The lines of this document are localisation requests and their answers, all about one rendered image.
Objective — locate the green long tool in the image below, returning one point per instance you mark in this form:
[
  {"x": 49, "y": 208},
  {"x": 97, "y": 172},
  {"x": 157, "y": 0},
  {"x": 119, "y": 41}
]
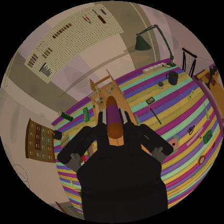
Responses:
[{"x": 154, "y": 114}]

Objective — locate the yellow ruler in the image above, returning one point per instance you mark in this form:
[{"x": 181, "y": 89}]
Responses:
[{"x": 199, "y": 170}]

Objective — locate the brown drawer cabinet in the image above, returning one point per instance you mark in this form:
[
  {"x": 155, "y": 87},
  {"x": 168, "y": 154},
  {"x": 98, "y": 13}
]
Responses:
[{"x": 40, "y": 141}]

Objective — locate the green box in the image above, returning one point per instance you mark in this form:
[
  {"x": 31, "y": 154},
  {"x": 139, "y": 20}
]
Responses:
[{"x": 208, "y": 136}]

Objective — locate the dark green cylinder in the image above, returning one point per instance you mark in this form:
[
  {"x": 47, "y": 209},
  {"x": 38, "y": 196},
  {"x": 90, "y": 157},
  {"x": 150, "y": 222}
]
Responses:
[{"x": 66, "y": 116}]

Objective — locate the tan wooden key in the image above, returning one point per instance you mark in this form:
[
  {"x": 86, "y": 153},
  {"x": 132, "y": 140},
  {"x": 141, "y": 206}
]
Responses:
[{"x": 113, "y": 142}]

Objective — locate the dark blue mug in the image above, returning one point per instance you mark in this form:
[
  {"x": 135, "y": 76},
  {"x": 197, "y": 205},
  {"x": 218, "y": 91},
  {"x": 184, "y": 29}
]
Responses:
[{"x": 173, "y": 78}]

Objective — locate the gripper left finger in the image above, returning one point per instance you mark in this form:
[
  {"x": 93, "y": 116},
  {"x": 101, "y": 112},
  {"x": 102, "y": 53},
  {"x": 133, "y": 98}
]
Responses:
[{"x": 75, "y": 145}]

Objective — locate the green framed card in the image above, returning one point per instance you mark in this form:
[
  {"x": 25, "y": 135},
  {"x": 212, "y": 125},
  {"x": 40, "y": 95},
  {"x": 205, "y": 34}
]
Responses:
[{"x": 150, "y": 101}]

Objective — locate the pale pink strip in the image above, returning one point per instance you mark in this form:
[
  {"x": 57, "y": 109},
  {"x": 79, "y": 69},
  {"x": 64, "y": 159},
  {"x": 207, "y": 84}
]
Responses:
[{"x": 194, "y": 136}]

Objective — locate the black cup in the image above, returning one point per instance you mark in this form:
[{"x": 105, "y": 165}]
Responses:
[{"x": 57, "y": 135}]

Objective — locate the tan tool block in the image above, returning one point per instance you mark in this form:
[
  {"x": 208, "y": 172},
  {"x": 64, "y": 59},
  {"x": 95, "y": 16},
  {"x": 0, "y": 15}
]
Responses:
[{"x": 170, "y": 140}]

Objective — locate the black upright object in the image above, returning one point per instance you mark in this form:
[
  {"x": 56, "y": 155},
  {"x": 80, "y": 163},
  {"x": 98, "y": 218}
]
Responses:
[{"x": 213, "y": 77}]

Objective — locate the olive brown crate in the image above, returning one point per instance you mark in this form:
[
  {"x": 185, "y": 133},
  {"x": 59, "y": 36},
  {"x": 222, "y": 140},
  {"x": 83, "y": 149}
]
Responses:
[{"x": 68, "y": 208}]

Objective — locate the dark green desk lamp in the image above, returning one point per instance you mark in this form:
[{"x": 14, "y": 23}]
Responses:
[{"x": 142, "y": 43}]

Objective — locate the small dark lidded jar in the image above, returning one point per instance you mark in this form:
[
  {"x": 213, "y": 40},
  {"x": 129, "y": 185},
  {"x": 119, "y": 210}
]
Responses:
[{"x": 161, "y": 86}]

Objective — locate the small red tool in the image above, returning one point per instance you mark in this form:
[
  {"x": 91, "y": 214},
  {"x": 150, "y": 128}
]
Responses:
[{"x": 83, "y": 158}]

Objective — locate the brown peg row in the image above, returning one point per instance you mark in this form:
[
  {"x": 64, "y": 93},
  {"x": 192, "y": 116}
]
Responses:
[{"x": 62, "y": 31}]

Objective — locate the purple and olive peg row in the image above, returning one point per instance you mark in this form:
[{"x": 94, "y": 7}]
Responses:
[{"x": 32, "y": 60}]

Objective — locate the black frame stand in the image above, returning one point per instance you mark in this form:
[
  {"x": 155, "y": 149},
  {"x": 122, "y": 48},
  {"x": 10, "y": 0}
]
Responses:
[{"x": 189, "y": 54}]

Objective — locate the green holed block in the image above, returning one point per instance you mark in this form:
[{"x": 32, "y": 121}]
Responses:
[{"x": 86, "y": 114}]

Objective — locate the small green tag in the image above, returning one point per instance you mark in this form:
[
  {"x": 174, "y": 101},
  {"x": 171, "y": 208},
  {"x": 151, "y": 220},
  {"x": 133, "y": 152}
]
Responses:
[{"x": 191, "y": 94}]

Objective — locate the grey metal bar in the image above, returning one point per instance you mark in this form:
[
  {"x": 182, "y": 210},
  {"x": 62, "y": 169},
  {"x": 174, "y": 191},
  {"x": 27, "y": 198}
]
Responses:
[{"x": 93, "y": 94}]

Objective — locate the purple and orange regulating tool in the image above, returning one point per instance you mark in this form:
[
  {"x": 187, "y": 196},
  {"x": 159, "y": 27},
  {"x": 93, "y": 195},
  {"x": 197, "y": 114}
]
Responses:
[{"x": 113, "y": 112}]

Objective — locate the green disc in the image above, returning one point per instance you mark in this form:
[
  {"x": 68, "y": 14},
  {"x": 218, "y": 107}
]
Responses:
[{"x": 176, "y": 149}]

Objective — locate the yellow pencil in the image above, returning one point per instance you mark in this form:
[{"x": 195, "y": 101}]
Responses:
[{"x": 71, "y": 182}]

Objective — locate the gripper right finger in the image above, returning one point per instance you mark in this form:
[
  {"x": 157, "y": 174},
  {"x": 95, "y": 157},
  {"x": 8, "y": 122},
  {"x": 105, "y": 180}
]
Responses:
[{"x": 154, "y": 141}]

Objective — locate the cream pegboard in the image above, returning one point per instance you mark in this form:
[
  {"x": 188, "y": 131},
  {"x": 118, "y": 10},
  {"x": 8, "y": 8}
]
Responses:
[{"x": 78, "y": 43}]

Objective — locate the cream power strip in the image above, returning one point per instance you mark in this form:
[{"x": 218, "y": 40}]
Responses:
[{"x": 154, "y": 67}]

